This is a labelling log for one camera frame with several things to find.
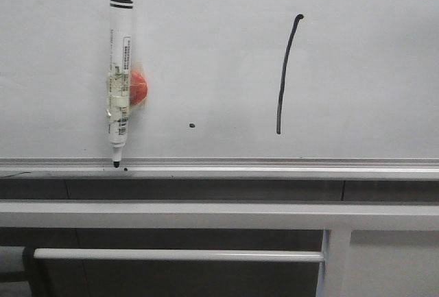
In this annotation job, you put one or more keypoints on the white whiteboard with aluminium tray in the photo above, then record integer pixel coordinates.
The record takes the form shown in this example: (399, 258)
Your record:
(237, 89)

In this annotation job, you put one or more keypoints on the white metal whiteboard stand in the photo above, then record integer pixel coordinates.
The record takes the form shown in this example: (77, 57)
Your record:
(338, 219)

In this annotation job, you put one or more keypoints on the red round magnet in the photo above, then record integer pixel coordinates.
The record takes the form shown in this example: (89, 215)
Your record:
(138, 88)

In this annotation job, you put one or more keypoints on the white black whiteboard marker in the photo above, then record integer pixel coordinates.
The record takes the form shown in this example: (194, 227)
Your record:
(119, 76)

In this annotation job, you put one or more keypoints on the white horizontal stand rod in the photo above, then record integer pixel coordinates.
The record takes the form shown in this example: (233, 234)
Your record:
(179, 255)

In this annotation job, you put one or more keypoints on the grey foam padded bar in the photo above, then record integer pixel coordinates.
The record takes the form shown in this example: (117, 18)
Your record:
(15, 259)

